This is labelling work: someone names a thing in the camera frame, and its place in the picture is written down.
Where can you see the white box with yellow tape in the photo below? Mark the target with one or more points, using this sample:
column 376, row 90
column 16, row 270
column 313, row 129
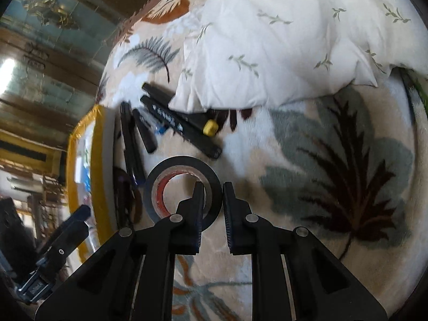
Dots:
column 100, row 160

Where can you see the black marker with white print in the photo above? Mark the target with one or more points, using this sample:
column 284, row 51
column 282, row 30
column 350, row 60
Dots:
column 187, row 130

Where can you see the short black marker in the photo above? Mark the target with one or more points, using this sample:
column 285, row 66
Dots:
column 145, row 130

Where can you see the leaf print fleece blanket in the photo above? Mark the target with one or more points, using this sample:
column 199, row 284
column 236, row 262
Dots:
column 301, row 240

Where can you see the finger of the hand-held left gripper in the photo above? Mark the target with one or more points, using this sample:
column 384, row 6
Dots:
column 67, row 240
column 82, row 212

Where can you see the black tape roll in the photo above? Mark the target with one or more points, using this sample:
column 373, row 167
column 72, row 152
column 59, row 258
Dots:
column 180, row 162

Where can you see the black pen with yellow cap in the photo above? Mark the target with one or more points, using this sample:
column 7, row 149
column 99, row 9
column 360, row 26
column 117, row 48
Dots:
column 210, row 127

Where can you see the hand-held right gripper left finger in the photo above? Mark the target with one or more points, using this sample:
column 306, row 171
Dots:
column 200, row 214

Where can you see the white quilt with green sprigs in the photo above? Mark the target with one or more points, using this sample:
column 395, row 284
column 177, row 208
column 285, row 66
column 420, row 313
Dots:
column 284, row 40

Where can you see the mirrored wardrobe with gold ornament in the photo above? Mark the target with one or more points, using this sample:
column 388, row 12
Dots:
column 50, row 57

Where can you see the blue pen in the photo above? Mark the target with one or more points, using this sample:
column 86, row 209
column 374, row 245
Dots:
column 161, row 129

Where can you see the long black pen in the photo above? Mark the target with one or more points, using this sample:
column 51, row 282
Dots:
column 132, row 147

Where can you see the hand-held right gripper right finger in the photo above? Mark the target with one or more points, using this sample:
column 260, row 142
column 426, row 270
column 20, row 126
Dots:
column 227, row 217

